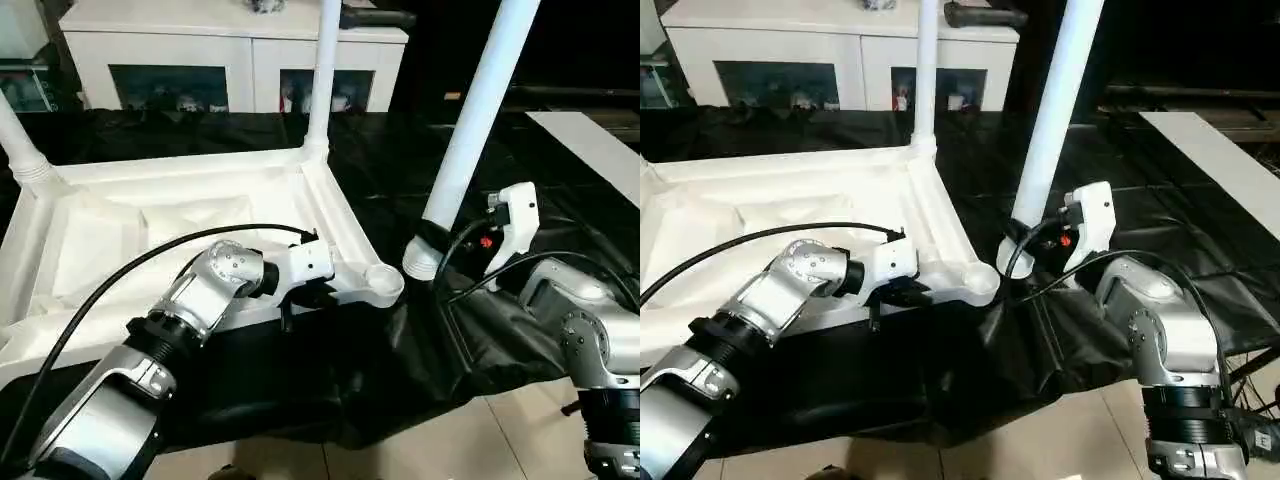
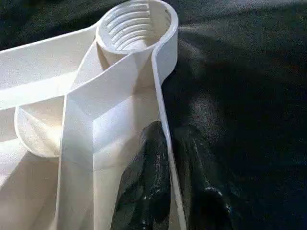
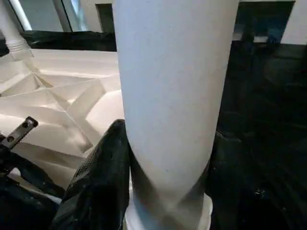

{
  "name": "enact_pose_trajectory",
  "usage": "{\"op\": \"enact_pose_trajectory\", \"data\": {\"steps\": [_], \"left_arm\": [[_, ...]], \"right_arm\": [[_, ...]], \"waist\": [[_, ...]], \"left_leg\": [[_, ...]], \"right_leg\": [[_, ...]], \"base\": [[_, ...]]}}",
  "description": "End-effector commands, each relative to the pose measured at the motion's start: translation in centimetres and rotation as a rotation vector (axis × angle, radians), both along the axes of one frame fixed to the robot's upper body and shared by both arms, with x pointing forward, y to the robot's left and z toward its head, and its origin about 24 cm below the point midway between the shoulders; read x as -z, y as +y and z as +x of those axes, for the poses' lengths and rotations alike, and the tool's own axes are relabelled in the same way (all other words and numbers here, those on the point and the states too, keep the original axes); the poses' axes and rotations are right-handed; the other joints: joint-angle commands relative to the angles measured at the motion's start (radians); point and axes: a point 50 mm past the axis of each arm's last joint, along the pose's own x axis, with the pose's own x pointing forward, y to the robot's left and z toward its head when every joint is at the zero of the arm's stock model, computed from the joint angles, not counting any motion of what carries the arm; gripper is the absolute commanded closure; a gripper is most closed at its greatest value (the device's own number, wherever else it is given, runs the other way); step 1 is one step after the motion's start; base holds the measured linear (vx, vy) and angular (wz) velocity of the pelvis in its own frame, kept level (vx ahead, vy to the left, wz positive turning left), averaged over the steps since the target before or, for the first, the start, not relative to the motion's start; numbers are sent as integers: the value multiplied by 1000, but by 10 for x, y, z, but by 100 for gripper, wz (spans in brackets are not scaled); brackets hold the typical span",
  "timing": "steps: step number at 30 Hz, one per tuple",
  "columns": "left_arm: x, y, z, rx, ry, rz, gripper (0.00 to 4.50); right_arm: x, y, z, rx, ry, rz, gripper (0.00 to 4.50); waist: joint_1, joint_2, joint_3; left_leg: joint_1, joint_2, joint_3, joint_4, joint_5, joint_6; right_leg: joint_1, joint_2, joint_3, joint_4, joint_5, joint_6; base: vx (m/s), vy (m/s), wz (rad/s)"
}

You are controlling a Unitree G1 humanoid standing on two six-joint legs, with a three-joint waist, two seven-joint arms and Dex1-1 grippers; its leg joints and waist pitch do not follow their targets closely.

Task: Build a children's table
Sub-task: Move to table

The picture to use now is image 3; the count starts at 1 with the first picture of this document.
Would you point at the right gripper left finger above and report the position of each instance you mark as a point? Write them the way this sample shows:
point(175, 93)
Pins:
point(98, 191)

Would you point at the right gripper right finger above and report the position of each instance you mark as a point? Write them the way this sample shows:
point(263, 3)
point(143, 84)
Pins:
point(230, 191)

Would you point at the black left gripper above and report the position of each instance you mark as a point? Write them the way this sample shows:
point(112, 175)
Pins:
point(17, 139)

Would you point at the white plastic table top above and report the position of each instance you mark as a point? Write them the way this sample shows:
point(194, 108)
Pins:
point(57, 105)

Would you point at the white plastic table leg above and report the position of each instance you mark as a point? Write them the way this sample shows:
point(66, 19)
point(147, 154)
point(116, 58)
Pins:
point(12, 28)
point(172, 96)

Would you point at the black work mat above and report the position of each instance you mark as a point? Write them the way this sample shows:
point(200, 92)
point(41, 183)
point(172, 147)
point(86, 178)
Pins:
point(268, 120)

